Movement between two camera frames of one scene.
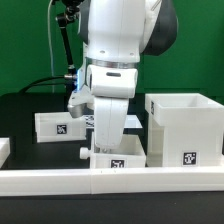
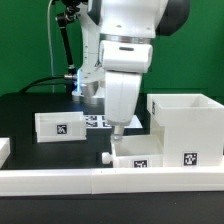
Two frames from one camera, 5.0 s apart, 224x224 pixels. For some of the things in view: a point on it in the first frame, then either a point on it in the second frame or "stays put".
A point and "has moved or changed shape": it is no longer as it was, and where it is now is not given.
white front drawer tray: x=131 y=154 has moved or changed shape
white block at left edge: x=4 y=150 stays put
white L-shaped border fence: x=110 y=180 stays put
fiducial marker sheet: x=131 y=121 stays put
